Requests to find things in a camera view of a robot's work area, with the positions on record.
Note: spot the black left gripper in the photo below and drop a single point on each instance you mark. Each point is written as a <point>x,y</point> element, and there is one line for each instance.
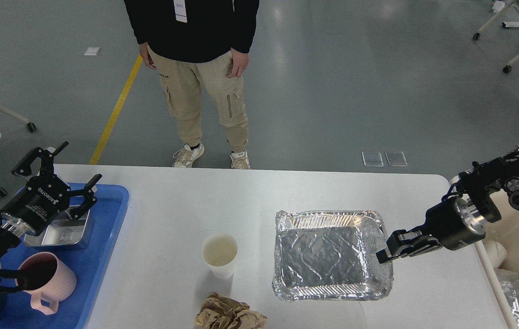
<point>44,195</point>

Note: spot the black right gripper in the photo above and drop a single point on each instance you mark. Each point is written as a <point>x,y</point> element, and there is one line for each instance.
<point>453,224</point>

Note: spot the square stainless steel tray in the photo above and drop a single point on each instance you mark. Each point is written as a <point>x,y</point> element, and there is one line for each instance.
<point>64,233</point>

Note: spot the aluminium foil tray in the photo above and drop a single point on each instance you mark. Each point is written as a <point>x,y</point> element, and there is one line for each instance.
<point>330,255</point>

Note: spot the pink ribbed mug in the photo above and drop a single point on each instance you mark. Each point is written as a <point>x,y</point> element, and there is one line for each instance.
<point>49,281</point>

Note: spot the white paper cup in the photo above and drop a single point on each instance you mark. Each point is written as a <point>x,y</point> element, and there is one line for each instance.
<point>219,252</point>

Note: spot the brown paper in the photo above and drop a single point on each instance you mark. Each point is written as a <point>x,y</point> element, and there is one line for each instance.
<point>221,312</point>

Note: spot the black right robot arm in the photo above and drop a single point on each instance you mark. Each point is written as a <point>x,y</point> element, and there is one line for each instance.
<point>483,179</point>

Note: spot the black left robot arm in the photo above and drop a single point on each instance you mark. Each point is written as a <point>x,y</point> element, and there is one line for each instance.
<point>13,281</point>

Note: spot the floor socket plate right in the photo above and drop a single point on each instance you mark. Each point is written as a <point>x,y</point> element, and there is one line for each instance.
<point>396,158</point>

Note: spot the floor socket plate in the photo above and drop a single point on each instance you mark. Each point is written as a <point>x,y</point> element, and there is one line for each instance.
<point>396,158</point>
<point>372,159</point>

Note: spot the floor socket plate left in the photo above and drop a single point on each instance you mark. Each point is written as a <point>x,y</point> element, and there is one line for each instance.
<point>372,159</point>

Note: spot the white cup in bin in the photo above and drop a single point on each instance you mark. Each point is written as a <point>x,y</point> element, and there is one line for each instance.
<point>496,253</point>

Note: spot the white floor label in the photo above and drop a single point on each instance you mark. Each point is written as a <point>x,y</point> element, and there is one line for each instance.
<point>92,51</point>

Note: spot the blue plastic tray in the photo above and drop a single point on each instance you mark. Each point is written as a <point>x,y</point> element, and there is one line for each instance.
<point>89,264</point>

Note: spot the person in black sweater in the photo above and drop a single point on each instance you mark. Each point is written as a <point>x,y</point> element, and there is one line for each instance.
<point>197,45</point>

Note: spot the white chair base right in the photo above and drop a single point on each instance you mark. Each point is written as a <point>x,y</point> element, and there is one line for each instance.
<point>515,32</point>

